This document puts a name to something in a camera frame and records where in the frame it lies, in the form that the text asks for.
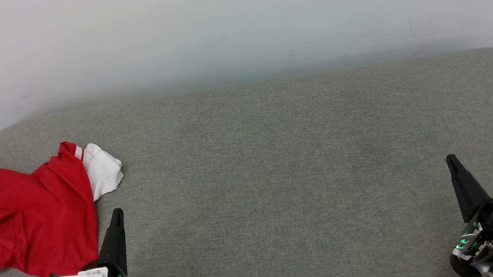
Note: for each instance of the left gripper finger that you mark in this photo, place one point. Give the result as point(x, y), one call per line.
point(115, 244)

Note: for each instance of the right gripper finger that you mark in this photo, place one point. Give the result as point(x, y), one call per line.
point(467, 190)

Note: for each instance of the red and white basketball jersey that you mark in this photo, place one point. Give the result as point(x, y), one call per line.
point(24, 225)

